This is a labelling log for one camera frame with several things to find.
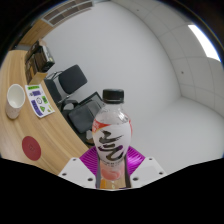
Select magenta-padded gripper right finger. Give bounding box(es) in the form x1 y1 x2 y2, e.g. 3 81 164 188
124 147 167 189

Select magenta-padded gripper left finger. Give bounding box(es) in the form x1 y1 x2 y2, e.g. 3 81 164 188
58 147 102 189

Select flat round red coaster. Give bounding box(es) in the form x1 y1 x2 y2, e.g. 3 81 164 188
21 135 42 162

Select white sticker sheet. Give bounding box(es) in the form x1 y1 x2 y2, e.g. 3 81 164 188
24 84 56 118

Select black mesh-backed office chair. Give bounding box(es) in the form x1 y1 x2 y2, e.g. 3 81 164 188
61 91 105 146

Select white patterned paper cup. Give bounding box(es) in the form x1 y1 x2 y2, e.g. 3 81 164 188
4 83 27 120

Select rectangular ceiling light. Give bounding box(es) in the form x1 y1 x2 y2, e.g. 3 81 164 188
187 23 221 63

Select glossy black box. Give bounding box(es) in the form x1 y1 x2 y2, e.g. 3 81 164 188
34 44 56 73

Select grey backpack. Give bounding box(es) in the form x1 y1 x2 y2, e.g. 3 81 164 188
68 101 101 134

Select clear drink bottle black cap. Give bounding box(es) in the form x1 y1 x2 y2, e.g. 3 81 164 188
91 88 133 191

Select dark brown box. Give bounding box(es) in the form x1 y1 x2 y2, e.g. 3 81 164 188
23 41 43 68

